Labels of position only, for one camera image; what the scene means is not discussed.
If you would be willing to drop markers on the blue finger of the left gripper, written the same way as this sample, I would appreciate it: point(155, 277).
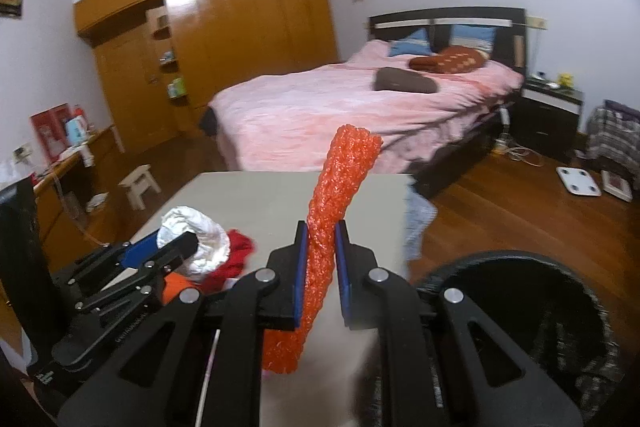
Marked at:
point(136, 254)

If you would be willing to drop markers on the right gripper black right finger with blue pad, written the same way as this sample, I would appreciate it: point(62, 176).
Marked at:
point(444, 360)

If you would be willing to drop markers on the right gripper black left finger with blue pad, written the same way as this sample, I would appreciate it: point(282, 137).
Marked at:
point(197, 361)

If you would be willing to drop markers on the orange foam net sleeve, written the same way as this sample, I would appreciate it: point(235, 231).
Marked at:
point(352, 154)

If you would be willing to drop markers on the black trash bin with liner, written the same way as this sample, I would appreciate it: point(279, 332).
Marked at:
point(554, 317)

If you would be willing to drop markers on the red cloth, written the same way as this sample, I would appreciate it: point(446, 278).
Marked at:
point(241, 247)

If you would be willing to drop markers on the wooden side desk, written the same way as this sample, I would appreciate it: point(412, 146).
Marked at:
point(82, 208)

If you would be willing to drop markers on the small white stool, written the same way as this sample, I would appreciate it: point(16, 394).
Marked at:
point(136, 183)

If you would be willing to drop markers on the white crumpled cloth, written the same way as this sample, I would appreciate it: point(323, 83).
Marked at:
point(213, 242)

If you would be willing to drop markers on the grey quilted table cover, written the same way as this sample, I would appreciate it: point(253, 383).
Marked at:
point(419, 214)

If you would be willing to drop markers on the bed with pink cover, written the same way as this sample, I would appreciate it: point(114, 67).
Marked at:
point(286, 122)

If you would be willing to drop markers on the wooden wardrobe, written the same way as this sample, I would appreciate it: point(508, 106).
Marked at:
point(162, 61)

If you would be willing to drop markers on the white bathroom scale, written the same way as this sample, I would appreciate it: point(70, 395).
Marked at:
point(578, 182)

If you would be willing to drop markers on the brown cushion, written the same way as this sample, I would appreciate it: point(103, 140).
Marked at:
point(401, 80)

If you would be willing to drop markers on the black white nightstand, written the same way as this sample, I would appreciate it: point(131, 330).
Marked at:
point(546, 119)

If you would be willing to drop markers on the left blue pillow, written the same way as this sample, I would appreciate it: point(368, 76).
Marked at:
point(415, 44)

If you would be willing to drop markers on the blue pillow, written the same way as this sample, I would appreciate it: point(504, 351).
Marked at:
point(415, 44)
point(480, 38)

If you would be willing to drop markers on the plaid cloth covered chair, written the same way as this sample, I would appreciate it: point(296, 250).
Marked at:
point(613, 134)

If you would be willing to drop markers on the red dotted pillow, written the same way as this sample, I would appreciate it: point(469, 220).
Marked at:
point(452, 60)

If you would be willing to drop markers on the yellow toy on nightstand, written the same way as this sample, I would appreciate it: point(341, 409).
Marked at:
point(566, 81)

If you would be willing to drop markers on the right blue pillow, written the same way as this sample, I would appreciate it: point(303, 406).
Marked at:
point(480, 38)

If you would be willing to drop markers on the black bed headboard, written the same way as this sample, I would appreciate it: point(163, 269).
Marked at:
point(510, 44)

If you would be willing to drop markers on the red photo frame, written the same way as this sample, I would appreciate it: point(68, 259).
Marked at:
point(49, 127)

